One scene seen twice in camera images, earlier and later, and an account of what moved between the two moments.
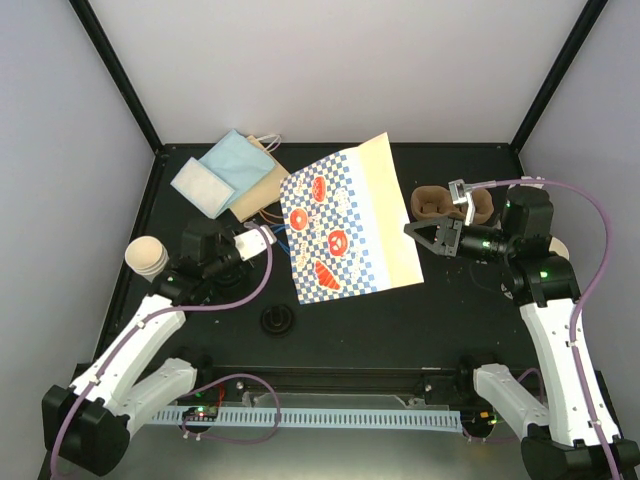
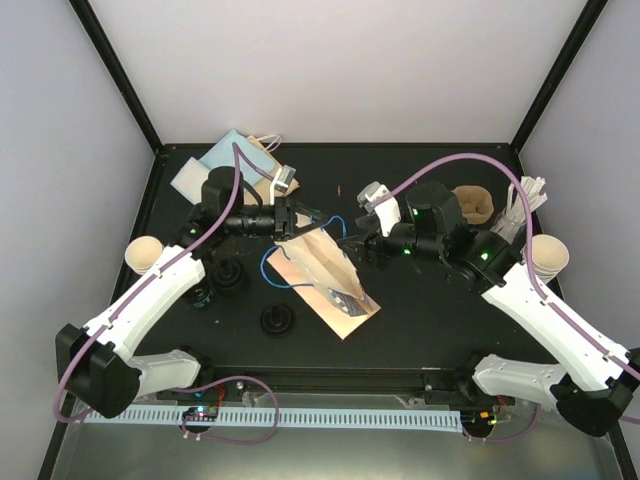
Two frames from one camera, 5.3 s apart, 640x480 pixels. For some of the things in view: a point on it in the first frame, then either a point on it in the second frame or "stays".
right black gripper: x=448 y=240 → x=368 y=244
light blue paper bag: x=238 y=163 stays
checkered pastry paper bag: x=348 y=228 → x=316 y=270
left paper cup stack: x=147 y=256 stays
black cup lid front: x=277 y=320 stays
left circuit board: x=200 y=413 stays
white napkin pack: x=202 y=188 stays
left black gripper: x=244 y=267 → x=285 y=214
